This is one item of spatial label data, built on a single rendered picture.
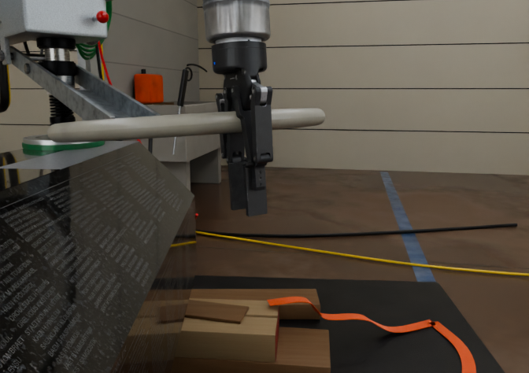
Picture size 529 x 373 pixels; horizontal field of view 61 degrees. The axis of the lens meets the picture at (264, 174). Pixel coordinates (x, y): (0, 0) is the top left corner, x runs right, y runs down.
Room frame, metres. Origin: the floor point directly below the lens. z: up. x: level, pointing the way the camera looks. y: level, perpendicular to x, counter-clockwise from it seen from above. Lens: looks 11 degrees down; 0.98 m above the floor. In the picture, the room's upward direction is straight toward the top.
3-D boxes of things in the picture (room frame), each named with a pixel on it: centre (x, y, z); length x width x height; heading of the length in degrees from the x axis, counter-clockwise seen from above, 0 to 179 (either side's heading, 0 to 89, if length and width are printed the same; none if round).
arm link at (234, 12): (0.64, 0.04, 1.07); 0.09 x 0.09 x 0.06
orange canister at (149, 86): (4.23, 1.04, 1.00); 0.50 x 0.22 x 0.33; 169
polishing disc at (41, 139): (1.31, 0.58, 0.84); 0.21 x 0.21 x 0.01
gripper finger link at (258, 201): (0.61, 0.01, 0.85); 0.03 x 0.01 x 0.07; 119
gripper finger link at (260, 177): (0.59, 0.00, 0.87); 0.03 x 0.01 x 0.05; 29
